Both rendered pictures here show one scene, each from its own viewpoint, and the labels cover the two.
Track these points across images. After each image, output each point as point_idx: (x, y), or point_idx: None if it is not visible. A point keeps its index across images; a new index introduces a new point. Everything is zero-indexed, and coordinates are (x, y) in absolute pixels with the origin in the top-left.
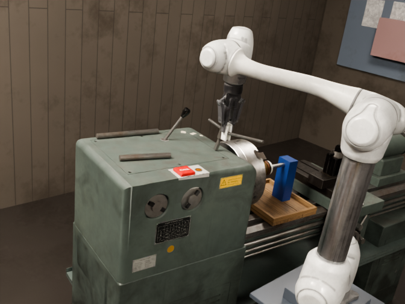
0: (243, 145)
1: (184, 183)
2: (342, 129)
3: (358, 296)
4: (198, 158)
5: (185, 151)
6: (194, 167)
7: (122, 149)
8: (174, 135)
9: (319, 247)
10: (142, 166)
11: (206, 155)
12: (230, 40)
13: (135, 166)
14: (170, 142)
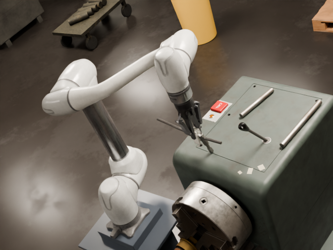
0: (194, 194)
1: None
2: (96, 71)
3: (106, 228)
4: (219, 130)
5: (236, 134)
6: (215, 116)
7: (284, 103)
8: (264, 154)
9: (126, 145)
10: (251, 96)
11: (215, 138)
12: (172, 44)
13: (256, 93)
14: (258, 139)
